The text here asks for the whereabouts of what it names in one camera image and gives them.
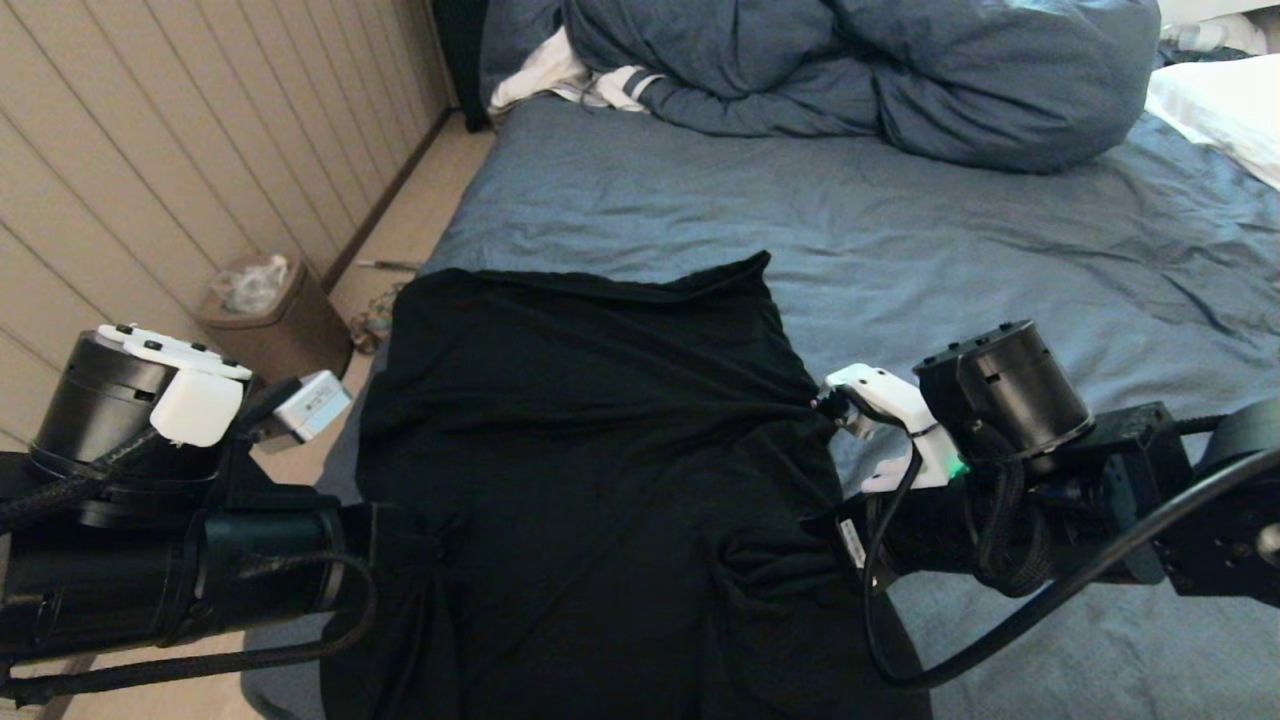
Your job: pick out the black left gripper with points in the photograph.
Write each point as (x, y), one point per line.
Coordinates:
(200, 575)

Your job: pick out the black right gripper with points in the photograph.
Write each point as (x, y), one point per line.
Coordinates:
(930, 535)

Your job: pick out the black printed t-shirt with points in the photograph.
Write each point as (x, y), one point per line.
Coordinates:
(600, 480)

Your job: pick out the bronze trash bin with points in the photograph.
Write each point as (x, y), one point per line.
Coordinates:
(295, 335)

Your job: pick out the blue bed sheet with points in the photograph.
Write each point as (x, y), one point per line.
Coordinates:
(1000, 250)

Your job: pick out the green patterned slippers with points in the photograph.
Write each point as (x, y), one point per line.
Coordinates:
(372, 320)

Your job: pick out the crumpled blue duvet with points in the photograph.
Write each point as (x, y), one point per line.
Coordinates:
(950, 80)

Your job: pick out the white pillow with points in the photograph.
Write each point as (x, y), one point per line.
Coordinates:
(1220, 100)

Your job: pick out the black bedside furniture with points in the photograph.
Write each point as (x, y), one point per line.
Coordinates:
(462, 60)

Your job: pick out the white striped garment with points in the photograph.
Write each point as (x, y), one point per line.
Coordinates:
(545, 75)

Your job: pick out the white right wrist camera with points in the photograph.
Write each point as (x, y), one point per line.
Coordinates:
(885, 395)

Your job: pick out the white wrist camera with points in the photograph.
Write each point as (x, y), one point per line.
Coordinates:
(315, 405)
(885, 395)

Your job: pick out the black left camera bracket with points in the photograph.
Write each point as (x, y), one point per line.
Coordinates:
(260, 415)

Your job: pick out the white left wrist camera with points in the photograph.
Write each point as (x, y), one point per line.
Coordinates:
(315, 405)

